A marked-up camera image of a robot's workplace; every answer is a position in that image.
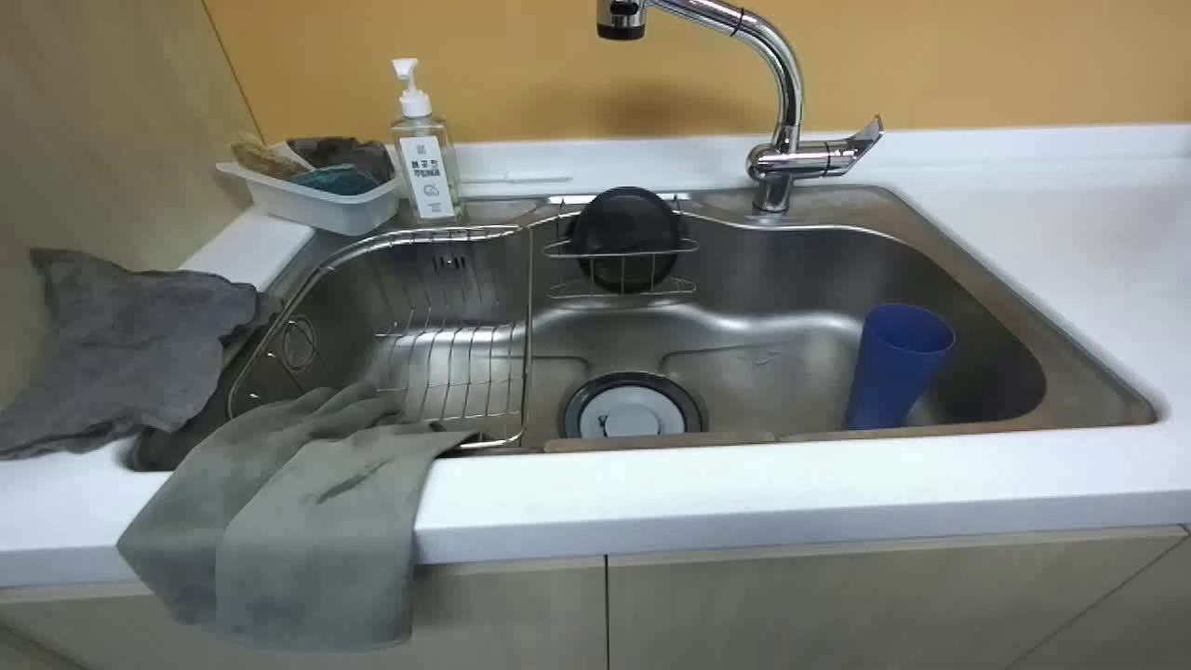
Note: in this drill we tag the blue plastic cup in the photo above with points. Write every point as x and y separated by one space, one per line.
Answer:
894 366

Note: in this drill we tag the round sink drain cover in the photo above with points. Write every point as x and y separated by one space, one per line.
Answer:
632 415

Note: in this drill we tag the stainless steel sink basin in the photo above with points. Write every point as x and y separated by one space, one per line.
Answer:
769 335

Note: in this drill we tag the black round mesh strainer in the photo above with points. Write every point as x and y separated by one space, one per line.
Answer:
619 229

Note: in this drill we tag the clear soap pump bottle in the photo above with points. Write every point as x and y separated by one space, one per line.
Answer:
424 169

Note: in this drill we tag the white plastic sponge tray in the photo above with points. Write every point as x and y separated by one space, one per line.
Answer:
320 209

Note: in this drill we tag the teal sponge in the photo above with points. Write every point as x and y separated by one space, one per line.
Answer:
335 180

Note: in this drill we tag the dark scrubbing pad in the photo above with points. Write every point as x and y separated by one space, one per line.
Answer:
355 153

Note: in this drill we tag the chrome kitchen faucet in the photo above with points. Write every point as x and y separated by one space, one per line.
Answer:
784 75

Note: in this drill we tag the grey-green cloth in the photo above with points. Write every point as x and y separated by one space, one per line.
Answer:
309 534

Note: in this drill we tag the yellow sponge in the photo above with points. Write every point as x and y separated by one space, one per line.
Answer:
265 159

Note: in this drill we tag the wide beige cabinet door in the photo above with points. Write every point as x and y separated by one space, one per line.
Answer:
867 610

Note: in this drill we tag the dark grey cloth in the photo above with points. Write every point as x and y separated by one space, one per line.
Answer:
114 348

